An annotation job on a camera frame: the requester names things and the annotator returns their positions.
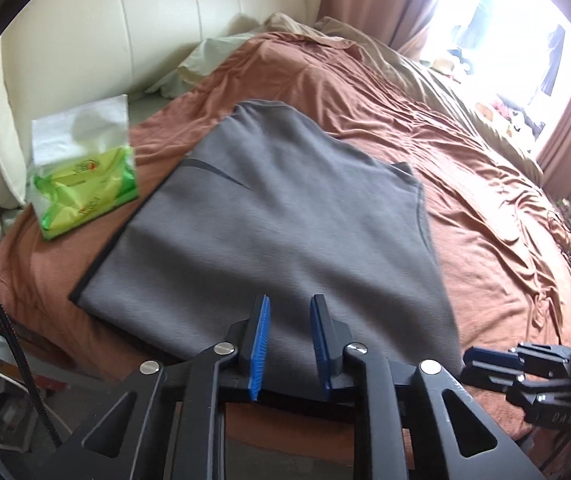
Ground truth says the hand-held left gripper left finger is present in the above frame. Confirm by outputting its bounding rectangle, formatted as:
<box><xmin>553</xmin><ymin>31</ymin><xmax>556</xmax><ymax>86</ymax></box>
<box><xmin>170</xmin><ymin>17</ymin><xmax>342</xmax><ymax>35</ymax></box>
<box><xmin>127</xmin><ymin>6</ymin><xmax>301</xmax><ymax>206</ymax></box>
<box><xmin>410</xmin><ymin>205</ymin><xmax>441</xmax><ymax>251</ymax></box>
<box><xmin>30</xmin><ymin>294</ymin><xmax>272</xmax><ymax>480</ymax></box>

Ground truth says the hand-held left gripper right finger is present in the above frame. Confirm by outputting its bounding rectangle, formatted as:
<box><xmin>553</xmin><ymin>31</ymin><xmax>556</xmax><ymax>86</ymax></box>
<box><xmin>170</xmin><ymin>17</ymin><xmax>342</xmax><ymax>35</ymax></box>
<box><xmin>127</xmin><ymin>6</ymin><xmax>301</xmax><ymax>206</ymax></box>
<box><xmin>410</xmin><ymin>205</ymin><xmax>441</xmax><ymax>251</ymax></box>
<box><xmin>309</xmin><ymin>294</ymin><xmax>546</xmax><ymax>480</ymax></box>

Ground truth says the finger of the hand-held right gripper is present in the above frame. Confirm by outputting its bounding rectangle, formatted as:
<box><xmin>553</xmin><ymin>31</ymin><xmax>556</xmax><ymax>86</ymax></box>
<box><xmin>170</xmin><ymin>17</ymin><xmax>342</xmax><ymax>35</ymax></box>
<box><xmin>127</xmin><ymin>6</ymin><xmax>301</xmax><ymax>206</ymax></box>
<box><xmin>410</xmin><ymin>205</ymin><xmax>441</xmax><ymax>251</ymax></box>
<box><xmin>468</xmin><ymin>341</ymin><xmax>571</xmax><ymax>376</ymax></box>
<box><xmin>462</xmin><ymin>361</ymin><xmax>571</xmax><ymax>427</ymax></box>

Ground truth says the grey t-shirt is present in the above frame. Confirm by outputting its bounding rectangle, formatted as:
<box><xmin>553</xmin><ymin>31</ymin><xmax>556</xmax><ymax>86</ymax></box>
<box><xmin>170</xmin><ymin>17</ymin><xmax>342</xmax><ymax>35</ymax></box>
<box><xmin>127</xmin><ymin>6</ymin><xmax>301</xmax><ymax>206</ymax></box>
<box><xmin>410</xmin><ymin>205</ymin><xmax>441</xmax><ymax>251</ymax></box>
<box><xmin>68</xmin><ymin>101</ymin><xmax>461</xmax><ymax>377</ymax></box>

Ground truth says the pile of clothes at window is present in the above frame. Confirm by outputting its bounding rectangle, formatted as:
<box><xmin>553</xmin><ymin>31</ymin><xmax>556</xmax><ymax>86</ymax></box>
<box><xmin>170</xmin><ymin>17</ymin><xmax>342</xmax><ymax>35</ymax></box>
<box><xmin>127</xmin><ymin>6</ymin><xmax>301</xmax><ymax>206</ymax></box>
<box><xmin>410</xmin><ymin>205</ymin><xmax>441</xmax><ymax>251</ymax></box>
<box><xmin>430</xmin><ymin>49</ymin><xmax>547</xmax><ymax>137</ymax></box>

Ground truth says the brown fleece blanket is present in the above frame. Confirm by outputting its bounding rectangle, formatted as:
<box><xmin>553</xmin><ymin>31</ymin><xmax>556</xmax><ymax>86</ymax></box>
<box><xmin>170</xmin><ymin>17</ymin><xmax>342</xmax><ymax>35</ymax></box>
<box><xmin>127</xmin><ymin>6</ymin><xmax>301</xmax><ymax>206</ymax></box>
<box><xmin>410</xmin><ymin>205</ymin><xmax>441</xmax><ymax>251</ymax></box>
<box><xmin>0</xmin><ymin>30</ymin><xmax>571</xmax><ymax>461</ymax></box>

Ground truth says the black folded t-shirt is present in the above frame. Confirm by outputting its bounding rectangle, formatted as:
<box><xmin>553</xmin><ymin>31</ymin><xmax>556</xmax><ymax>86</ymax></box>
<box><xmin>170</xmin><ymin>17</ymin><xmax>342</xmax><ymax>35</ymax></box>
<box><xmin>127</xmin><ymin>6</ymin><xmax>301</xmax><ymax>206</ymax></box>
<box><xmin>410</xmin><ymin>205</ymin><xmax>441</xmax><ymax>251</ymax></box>
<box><xmin>68</xmin><ymin>230</ymin><xmax>131</xmax><ymax>313</ymax></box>

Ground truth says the green tissue pack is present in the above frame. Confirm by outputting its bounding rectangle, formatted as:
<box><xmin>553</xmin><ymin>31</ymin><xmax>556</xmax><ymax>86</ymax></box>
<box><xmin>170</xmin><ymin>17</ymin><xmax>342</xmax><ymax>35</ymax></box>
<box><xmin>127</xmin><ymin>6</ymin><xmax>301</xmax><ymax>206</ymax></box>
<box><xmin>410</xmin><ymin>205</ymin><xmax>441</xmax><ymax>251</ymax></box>
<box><xmin>30</xmin><ymin>94</ymin><xmax>139</xmax><ymax>242</ymax></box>

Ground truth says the pale pillow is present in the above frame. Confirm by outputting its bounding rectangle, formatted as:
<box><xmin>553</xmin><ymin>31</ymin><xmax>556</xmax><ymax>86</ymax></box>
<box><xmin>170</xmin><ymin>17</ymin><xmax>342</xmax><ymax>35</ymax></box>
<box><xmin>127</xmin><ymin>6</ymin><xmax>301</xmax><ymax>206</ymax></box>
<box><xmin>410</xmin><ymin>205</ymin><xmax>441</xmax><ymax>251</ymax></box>
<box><xmin>146</xmin><ymin>32</ymin><xmax>252</xmax><ymax>99</ymax></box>

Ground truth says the window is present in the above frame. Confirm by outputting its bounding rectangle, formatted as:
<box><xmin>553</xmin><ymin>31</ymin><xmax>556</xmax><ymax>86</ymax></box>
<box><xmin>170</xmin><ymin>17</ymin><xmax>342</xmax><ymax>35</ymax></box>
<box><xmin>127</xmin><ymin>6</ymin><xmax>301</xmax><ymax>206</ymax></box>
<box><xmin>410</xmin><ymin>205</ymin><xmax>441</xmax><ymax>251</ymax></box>
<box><xmin>415</xmin><ymin>0</ymin><xmax>571</xmax><ymax>153</ymax></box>

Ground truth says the large dark hanging garment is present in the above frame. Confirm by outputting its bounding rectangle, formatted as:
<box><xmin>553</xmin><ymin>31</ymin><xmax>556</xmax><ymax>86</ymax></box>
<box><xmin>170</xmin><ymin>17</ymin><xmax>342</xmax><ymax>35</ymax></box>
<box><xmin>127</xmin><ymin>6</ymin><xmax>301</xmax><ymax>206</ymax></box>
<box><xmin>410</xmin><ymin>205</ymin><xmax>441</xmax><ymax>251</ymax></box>
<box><xmin>463</xmin><ymin>0</ymin><xmax>497</xmax><ymax>53</ymax></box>

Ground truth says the cream leather headboard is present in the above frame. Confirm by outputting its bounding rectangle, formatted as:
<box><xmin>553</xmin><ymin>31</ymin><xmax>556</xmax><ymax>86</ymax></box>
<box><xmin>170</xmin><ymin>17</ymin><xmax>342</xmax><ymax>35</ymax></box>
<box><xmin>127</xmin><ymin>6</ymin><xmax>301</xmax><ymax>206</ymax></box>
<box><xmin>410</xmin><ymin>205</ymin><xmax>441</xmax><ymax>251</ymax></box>
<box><xmin>0</xmin><ymin>0</ymin><xmax>327</xmax><ymax>211</ymax></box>

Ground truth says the black braided cable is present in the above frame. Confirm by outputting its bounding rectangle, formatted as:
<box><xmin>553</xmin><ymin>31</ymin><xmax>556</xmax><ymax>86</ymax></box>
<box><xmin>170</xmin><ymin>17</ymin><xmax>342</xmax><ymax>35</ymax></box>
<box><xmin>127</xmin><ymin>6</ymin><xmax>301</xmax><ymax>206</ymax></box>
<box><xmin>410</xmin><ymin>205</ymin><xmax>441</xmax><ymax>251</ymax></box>
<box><xmin>0</xmin><ymin>242</ymin><xmax>62</xmax><ymax>448</ymax></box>

